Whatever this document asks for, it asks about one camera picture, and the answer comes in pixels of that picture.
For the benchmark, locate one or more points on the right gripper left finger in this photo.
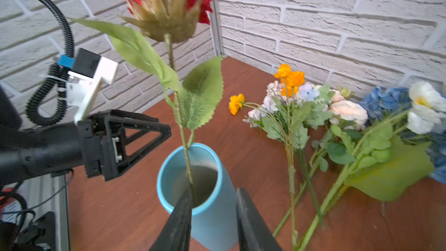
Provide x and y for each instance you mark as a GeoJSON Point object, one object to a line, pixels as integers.
{"type": "Point", "coordinates": [175, 235]}

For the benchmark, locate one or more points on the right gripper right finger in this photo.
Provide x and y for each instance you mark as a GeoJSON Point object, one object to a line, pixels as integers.
{"type": "Point", "coordinates": [253, 233]}

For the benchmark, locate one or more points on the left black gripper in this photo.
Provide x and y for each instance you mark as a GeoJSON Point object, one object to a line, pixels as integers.
{"type": "Point", "coordinates": [36, 152]}

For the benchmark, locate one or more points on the teal ceramic vase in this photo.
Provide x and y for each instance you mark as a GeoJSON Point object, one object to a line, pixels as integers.
{"type": "Point", "coordinates": [214, 223]}

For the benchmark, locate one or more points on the orange white small bouquet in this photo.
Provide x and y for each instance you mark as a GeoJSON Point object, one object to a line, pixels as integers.
{"type": "Point", "coordinates": [282, 116]}

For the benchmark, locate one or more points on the pink white mixed bouquet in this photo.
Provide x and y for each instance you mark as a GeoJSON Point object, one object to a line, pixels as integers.
{"type": "Point", "coordinates": [328, 106]}

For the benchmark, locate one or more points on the red gerbera stem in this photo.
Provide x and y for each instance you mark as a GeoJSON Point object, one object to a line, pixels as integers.
{"type": "Point", "coordinates": [146, 42]}

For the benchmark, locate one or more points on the blue hydrangea white bouquet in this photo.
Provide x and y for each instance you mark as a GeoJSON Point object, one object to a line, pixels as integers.
{"type": "Point", "coordinates": [383, 159]}

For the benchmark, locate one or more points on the white poppy stem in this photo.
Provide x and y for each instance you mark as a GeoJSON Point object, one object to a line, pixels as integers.
{"type": "Point", "coordinates": [428, 111]}

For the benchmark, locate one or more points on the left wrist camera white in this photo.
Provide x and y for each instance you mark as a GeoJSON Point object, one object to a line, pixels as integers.
{"type": "Point", "coordinates": [89, 71]}

